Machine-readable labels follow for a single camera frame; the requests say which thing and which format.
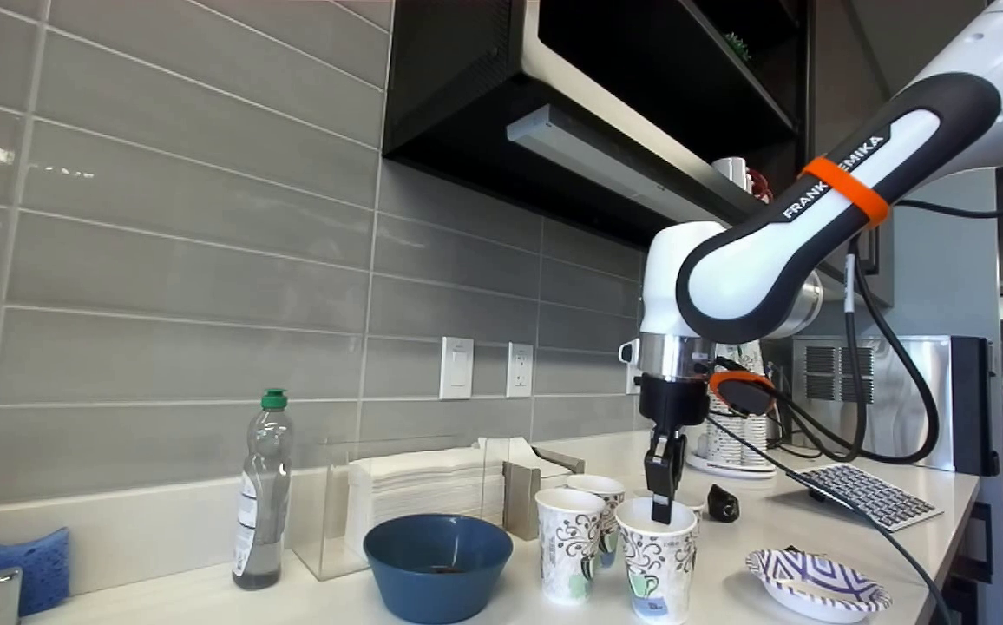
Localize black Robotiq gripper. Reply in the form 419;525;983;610
634;376;715;529

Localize thin black power cable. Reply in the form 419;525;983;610
705;412;950;625

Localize purple patterned paper plate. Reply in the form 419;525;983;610
746;546;891;625

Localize clear acrylic box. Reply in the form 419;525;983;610
287;444;492;582

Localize stainless steel appliance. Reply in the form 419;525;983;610
869;329;1000;479

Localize small black block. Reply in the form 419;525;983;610
705;482;744;525

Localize blue sponge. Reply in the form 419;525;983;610
0;529;74;620

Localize red cabinet item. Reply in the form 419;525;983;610
749;165;786;213

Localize white mug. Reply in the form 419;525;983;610
709;153;756;194

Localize dark blue bowl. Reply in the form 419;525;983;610
362;510;517;625

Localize grey panel appliance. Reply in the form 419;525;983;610
790;332;876;452

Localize black orange wrist camera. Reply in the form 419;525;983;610
705;363;782;420

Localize orange arm strap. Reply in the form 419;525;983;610
798;153;896;228

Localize grey keyboard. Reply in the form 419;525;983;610
803;458;944;533

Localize clear bottle green cap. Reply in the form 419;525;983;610
228;385;296;592

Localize grey napkin holder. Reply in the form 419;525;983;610
501;444;588;546

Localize white napkins stack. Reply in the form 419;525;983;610
476;434;552;470

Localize dark upper wall cabinet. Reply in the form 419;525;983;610
380;0;841;279

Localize white plate stack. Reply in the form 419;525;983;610
683;449;786;482

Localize dark base cabinet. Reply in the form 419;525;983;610
931;496;1003;625

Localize grey under-cabinet light bar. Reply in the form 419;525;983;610
505;101;786;260

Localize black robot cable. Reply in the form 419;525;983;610
753;192;1003;470

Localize tall stack of paper cups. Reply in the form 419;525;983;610
709;412;746;470
741;410;773;458

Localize patterned white paper cup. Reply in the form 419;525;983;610
616;496;702;625
564;471;628;568
531;487;616;604

